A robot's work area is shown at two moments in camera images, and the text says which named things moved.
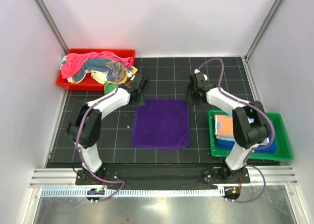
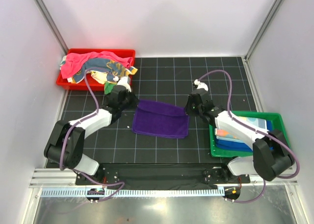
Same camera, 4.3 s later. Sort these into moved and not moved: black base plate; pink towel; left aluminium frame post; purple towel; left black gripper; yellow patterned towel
Moved: purple towel; left black gripper
Not moved: black base plate; yellow patterned towel; pink towel; left aluminium frame post
